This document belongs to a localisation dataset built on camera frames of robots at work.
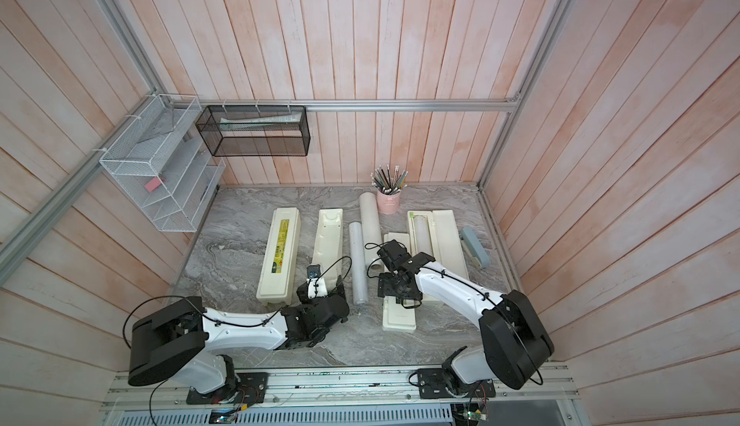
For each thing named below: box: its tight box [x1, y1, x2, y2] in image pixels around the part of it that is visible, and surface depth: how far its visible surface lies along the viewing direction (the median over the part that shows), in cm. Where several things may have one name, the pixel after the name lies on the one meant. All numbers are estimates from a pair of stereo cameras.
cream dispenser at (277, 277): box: [256, 207, 301, 305], surface depth 91 cm
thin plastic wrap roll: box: [348, 221, 369, 305], surface depth 97 cm
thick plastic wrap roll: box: [359, 191, 383, 270], surface depth 106 cm
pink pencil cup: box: [375, 189, 402, 215], surface depth 109 cm
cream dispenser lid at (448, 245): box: [431, 209, 470, 281], surface depth 100 cm
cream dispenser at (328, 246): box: [312, 208, 344, 293], surface depth 103 cm
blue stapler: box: [460, 225, 490, 269], surface depth 98 cm
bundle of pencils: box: [370, 163, 409, 196], surface depth 109 cm
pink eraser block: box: [143, 176, 162, 193], surface depth 84 cm
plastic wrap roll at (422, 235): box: [413, 213, 433, 257], surface depth 100 cm
